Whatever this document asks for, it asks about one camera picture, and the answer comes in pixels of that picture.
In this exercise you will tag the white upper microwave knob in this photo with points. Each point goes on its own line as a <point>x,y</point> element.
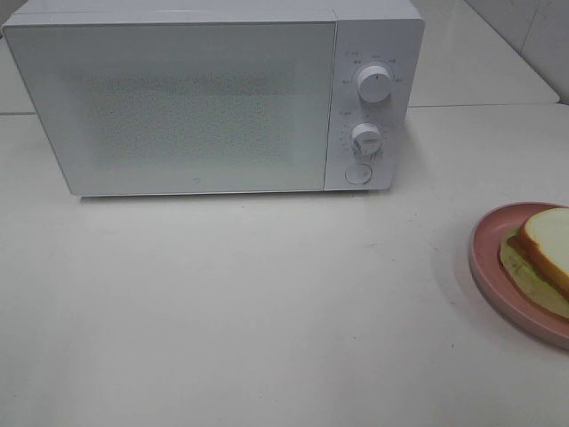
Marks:
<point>374,83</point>

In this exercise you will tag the white lower microwave knob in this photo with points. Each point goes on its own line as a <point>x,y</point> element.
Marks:
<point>366,139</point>

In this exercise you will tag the white bread sandwich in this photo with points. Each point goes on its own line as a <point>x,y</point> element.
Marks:
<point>535,256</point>

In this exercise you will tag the round white door button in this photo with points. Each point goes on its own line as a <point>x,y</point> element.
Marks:
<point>359,174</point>

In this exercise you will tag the white microwave oven body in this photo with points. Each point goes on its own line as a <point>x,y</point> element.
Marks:
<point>366,33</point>

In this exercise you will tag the pink round plate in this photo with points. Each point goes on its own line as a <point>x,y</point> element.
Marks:
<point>495,284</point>

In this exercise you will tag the white microwave door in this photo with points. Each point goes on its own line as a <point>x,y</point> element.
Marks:
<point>179,109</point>

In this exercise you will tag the white microwave knob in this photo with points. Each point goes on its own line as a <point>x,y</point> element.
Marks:
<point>366,139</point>
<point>374,83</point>

